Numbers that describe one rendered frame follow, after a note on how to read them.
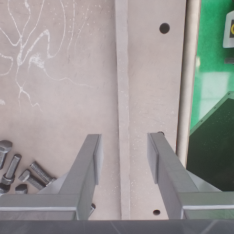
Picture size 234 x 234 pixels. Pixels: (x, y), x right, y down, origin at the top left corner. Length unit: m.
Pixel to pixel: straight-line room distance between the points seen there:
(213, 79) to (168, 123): 1.58
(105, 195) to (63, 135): 0.13
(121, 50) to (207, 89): 1.62
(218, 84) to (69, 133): 1.69
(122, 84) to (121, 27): 0.07
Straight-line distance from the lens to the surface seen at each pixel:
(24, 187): 0.35
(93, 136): 0.15
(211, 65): 1.81
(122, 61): 0.23
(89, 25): 0.26
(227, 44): 1.74
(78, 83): 0.26
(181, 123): 0.40
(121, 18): 0.24
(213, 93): 1.85
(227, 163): 0.80
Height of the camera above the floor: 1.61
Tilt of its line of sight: 74 degrees down
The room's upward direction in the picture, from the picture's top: 176 degrees counter-clockwise
